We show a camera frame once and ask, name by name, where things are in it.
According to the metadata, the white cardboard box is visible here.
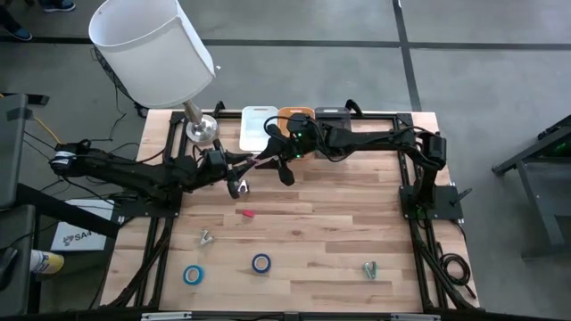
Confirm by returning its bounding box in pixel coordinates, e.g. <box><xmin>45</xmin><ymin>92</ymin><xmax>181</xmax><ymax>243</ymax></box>
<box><xmin>50</xmin><ymin>199</ymin><xmax>116</xmax><ymax>252</ymax></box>

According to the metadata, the light blue tape roll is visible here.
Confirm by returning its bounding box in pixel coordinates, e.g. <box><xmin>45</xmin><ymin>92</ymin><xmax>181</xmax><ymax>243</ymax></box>
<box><xmin>182</xmin><ymin>264</ymin><xmax>206</xmax><ymax>286</ymax></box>

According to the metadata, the yellow power cable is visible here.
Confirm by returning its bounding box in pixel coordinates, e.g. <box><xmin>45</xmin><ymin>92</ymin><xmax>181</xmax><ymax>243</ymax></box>
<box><xmin>33</xmin><ymin>115</ymin><xmax>62</xmax><ymax>144</ymax></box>

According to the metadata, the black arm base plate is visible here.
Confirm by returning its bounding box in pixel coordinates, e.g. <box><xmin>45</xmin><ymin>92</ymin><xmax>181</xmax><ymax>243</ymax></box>
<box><xmin>400</xmin><ymin>185</ymin><xmax>473</xmax><ymax>220</ymax></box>
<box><xmin>116</xmin><ymin>195</ymin><xmax>184</xmax><ymax>219</ymax></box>

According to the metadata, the grey cabinet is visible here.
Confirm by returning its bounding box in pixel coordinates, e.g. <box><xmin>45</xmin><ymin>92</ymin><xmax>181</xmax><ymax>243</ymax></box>
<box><xmin>0</xmin><ymin>93</ymin><xmax>29</xmax><ymax>210</ymax></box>

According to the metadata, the person's shoe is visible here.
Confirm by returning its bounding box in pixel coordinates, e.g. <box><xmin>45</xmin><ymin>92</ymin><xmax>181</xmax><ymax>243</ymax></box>
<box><xmin>3</xmin><ymin>17</ymin><xmax>33</xmax><ymax>42</ymax></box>
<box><xmin>42</xmin><ymin>0</ymin><xmax>76</xmax><ymax>13</ymax></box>

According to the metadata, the orange plastic bin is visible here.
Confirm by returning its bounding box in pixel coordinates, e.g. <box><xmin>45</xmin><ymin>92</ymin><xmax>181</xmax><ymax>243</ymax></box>
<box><xmin>277</xmin><ymin>106</ymin><xmax>316</xmax><ymax>161</ymax></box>

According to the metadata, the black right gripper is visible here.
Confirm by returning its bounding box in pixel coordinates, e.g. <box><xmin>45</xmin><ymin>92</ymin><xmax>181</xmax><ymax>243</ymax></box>
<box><xmin>255</xmin><ymin>113</ymin><xmax>316</xmax><ymax>187</ymax></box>

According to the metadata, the silver candlestick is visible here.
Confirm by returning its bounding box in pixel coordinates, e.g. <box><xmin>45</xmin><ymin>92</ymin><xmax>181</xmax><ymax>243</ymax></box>
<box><xmin>182</xmin><ymin>100</ymin><xmax>219</xmax><ymax>146</ymax></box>

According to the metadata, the black aluminium table frame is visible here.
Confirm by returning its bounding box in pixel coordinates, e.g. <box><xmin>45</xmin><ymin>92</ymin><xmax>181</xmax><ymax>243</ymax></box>
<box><xmin>101</xmin><ymin>110</ymin><xmax>481</xmax><ymax>311</ymax></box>

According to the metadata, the yellow white bottle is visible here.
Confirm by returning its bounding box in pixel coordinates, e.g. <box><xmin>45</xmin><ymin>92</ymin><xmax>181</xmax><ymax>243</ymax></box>
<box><xmin>29</xmin><ymin>249</ymin><xmax>65</xmax><ymax>275</ymax></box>

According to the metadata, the grey translucent plastic bin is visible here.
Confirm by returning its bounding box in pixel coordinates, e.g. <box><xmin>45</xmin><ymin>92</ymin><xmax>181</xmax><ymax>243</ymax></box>
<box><xmin>314</xmin><ymin>106</ymin><xmax>354</xmax><ymax>161</ymax></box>

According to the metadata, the black metal beam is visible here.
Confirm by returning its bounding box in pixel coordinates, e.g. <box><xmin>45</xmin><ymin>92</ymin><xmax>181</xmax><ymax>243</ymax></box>
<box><xmin>16</xmin><ymin>183</ymin><xmax>121</xmax><ymax>238</ymax></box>

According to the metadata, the dark blue tape roll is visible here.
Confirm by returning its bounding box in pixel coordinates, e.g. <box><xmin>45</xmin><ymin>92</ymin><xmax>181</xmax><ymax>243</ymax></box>
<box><xmin>251</xmin><ymin>252</ymin><xmax>272</xmax><ymax>275</ymax></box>

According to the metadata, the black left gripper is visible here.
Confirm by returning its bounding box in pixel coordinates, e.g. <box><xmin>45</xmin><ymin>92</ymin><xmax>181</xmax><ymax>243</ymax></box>
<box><xmin>203</xmin><ymin>139</ymin><xmax>259</xmax><ymax>201</ymax></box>

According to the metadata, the coiled black cable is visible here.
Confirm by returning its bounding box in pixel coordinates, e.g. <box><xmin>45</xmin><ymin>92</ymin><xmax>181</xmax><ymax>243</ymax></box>
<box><xmin>438</xmin><ymin>251</ymin><xmax>476</xmax><ymax>300</ymax></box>

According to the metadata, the grey metal cart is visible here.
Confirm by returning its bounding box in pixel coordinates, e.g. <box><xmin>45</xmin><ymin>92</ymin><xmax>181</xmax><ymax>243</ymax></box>
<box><xmin>492</xmin><ymin>114</ymin><xmax>571</xmax><ymax>259</ymax></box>

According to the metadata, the white plastic bin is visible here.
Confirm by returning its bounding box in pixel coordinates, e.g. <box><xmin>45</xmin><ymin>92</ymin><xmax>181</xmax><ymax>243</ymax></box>
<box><xmin>238</xmin><ymin>105</ymin><xmax>280</xmax><ymax>153</ymax></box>

